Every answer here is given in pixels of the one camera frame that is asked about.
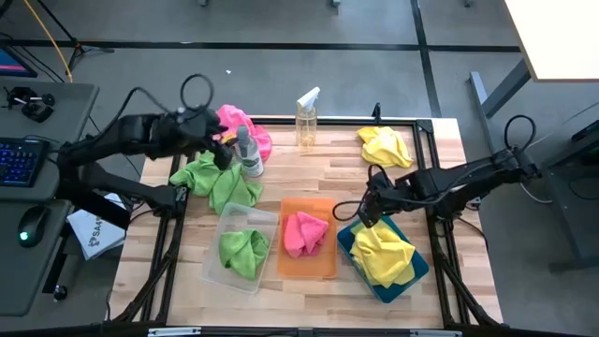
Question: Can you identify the blue plastic basket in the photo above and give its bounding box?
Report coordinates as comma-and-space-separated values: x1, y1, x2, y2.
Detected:
336, 214, 431, 304

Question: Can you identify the grey side desk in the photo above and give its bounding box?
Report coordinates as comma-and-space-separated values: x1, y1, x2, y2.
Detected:
0, 81, 100, 317

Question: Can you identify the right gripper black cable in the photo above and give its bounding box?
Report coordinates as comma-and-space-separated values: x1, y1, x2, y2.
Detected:
332, 163, 394, 223

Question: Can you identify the computer monitor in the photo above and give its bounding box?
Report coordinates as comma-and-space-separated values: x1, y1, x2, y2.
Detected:
0, 46, 38, 79

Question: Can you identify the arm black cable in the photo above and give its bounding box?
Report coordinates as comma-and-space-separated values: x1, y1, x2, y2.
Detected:
100, 73, 215, 137
504, 114, 538, 158

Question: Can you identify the clear bottle white sprayer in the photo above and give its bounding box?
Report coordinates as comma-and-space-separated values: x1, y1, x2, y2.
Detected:
294, 86, 322, 151

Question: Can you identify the black aluminium table frame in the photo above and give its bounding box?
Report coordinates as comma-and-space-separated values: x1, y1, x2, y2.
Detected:
107, 114, 504, 337

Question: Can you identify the backlit black keyboard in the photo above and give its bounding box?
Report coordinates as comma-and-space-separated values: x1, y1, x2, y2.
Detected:
0, 137, 51, 188

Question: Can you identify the clear plastic basket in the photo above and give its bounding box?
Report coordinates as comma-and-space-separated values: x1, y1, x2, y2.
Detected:
200, 201, 281, 295

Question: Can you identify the black tripod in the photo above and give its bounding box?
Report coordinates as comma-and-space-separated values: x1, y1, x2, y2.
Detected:
35, 0, 115, 72

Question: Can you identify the black clamp gadget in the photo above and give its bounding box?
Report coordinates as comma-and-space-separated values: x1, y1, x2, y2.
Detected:
3, 86, 56, 124

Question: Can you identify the light top table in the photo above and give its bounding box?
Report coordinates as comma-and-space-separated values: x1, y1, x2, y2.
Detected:
469, 0, 599, 155

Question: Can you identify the yellow microfiber towel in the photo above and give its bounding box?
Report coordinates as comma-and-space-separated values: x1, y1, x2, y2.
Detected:
349, 220, 416, 289
357, 125, 415, 169

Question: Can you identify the green microfiber towel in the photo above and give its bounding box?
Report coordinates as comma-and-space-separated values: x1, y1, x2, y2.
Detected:
218, 227, 271, 282
168, 150, 264, 215

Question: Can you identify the dark grey stand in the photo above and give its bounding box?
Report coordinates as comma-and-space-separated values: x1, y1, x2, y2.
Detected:
545, 119, 599, 273

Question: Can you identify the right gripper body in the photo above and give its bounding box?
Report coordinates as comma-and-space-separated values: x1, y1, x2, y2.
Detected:
363, 180, 414, 214

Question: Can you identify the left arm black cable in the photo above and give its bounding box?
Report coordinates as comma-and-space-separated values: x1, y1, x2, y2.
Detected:
100, 73, 215, 137

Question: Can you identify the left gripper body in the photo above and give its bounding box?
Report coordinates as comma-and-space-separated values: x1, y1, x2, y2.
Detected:
161, 106, 221, 158

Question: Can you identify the all purpose cleaner spray bottle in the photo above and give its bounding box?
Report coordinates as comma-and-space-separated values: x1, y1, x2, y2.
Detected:
232, 125, 266, 179

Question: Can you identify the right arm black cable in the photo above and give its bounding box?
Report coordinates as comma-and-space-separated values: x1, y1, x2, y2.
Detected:
504, 114, 538, 158

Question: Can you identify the yellow cable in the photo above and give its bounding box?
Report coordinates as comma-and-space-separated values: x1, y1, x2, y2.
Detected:
22, 0, 74, 84

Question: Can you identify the silver bracket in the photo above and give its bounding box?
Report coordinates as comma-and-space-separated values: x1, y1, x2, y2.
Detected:
147, 327, 202, 337
409, 329, 462, 337

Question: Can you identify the orange translucent plastic basket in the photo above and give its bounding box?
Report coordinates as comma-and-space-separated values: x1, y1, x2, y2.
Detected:
276, 196, 339, 281

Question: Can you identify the black computer mouse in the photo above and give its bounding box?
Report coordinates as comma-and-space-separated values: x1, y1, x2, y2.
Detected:
17, 205, 51, 248

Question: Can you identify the pink microfiber towel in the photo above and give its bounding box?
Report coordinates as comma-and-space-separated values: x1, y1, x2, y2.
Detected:
282, 211, 330, 260
215, 104, 273, 163

